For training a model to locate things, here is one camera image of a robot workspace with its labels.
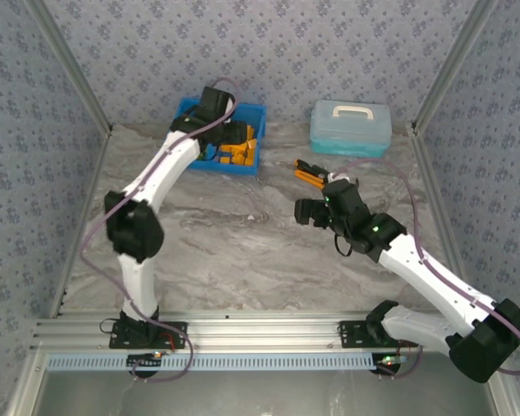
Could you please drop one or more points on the orange lego brick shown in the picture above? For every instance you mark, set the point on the orange lego brick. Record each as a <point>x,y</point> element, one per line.
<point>250,131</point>
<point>248,152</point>

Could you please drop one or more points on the orange lego window frame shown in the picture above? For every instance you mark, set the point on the orange lego window frame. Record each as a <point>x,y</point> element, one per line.
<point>231,154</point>

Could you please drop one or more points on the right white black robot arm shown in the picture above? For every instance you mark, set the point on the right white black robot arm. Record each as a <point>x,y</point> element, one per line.
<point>437,281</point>

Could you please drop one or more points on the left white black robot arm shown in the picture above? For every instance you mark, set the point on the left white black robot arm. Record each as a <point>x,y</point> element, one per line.
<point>134,268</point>

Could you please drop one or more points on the blue plastic bin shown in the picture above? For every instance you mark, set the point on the blue plastic bin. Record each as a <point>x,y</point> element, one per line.
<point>253,115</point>
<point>186,106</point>

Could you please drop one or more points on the black orange screwdriver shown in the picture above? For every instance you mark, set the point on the black orange screwdriver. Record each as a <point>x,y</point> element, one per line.
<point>305,165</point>

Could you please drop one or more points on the aluminium front beam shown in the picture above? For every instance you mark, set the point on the aluminium front beam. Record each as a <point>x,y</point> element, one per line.
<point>260,329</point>

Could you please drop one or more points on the black controller board with LED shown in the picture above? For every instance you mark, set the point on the black controller board with LED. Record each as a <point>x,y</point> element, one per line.
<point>143,360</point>
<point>390,362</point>

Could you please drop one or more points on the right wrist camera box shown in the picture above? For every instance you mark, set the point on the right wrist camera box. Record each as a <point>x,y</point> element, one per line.
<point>342,177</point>

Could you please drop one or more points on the aluminium side rail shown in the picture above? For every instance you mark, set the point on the aluminium side rail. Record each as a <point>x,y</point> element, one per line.
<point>437,203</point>
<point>91,190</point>

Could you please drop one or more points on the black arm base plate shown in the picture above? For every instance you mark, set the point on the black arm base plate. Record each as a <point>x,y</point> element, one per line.
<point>173,336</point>
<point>351,336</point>

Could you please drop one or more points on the aluminium frame post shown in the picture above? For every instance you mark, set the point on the aluminium frame post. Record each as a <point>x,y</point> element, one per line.
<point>457,65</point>
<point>69,65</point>

